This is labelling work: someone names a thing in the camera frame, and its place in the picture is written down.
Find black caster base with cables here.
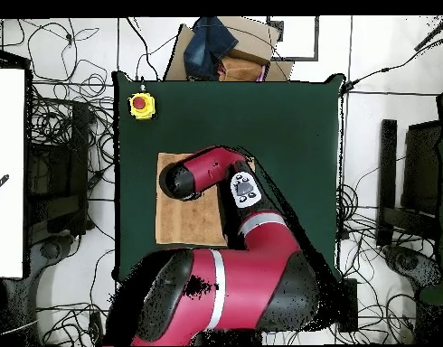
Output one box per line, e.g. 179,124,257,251
29,232,76,276
382,244,443,290

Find black equipment rack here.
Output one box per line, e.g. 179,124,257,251
25,100,92,236

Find black stand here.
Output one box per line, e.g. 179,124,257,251
401,120,443,218

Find brown cardboard box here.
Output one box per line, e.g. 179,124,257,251
163,15,295,82

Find dark green tablecloth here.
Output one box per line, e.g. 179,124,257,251
111,70,345,283

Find brown folded cloth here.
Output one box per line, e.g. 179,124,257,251
218,55,266,82

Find yellow emergency stop button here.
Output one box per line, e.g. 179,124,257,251
128,83,157,121

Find tan terry towel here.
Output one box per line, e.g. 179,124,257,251
155,151,257,249

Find black square frame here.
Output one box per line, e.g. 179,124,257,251
266,15,320,61

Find black power box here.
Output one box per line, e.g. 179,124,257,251
338,277,359,333

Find black flat bar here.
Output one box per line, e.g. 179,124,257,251
378,118,399,249

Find black rod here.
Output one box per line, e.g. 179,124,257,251
414,15,443,52

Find white table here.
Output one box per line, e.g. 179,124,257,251
0,67,27,279

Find blue denim jeans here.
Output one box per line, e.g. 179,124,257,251
183,15,240,81

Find black cable with connector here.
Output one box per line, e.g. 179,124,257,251
342,35,443,91

